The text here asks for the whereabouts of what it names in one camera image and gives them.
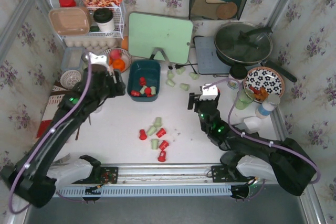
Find egg carton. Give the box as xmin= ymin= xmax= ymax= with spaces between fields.
xmin=64 ymin=37 xmax=118 ymax=51

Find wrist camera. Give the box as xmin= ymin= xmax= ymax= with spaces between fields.
xmin=199 ymin=84 xmax=219 ymax=101
xmin=87 ymin=52 xmax=110 ymax=71

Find clear lidded container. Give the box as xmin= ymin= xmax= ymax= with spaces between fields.
xmin=60 ymin=47 xmax=85 ymax=72

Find grey glass cup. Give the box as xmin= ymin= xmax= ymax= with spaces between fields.
xmin=81 ymin=51 xmax=91 ymax=63

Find carrot pieces on plate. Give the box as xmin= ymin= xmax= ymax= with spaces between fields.
xmin=249 ymin=86 xmax=269 ymax=101

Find white plastic scoop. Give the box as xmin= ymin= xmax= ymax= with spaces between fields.
xmin=235 ymin=116 xmax=263 ymax=134

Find copper spoon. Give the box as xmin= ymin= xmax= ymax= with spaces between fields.
xmin=75 ymin=127 xmax=80 ymax=141

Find metal cutting board stand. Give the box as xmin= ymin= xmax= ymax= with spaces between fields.
xmin=149 ymin=47 xmax=173 ymax=69

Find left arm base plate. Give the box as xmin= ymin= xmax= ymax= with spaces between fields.
xmin=86 ymin=166 xmax=119 ymax=184

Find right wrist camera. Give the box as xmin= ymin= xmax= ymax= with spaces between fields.
xmin=199 ymin=84 xmax=219 ymax=101

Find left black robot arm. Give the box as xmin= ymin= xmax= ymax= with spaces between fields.
xmin=1 ymin=70 xmax=125 ymax=208

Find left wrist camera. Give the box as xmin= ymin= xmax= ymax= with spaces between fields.
xmin=87 ymin=52 xmax=110 ymax=71

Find grey induction cooker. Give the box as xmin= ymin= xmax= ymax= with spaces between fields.
xmin=193 ymin=36 xmax=230 ymax=76

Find red coffee capsule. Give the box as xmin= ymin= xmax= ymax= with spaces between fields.
xmin=157 ymin=151 xmax=166 ymax=163
xmin=144 ymin=87 xmax=152 ymax=97
xmin=156 ymin=128 xmax=166 ymax=138
xmin=159 ymin=140 xmax=169 ymax=151
xmin=139 ymin=129 xmax=147 ymax=141
xmin=130 ymin=90 xmax=141 ymax=97
xmin=139 ymin=77 xmax=146 ymax=86

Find black lid seasoning jar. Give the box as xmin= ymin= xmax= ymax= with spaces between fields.
xmin=227 ymin=64 xmax=248 ymax=89

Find white wire rack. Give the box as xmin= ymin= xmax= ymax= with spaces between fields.
xmin=49 ymin=0 xmax=125 ymax=40

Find teal plastic storage basket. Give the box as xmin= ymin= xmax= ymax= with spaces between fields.
xmin=127 ymin=60 xmax=161 ymax=102

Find pink peach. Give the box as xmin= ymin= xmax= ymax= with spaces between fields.
xmin=109 ymin=48 xmax=122 ymax=60

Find pink fruit bowl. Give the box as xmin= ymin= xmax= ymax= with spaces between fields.
xmin=102 ymin=48 xmax=132 ymax=73

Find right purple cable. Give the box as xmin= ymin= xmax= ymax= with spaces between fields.
xmin=204 ymin=78 xmax=321 ymax=184

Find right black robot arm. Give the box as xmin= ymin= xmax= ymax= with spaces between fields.
xmin=187 ymin=93 xmax=317 ymax=196

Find black power plug cable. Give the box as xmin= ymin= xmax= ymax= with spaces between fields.
xmin=167 ymin=61 xmax=199 ymax=74

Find white strainer basket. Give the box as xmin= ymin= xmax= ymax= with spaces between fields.
xmin=60 ymin=70 xmax=81 ymax=89

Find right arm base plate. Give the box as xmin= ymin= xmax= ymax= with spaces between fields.
xmin=211 ymin=165 xmax=253 ymax=183

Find green glass cup right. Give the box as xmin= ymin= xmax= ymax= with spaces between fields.
xmin=235 ymin=89 xmax=255 ymax=110

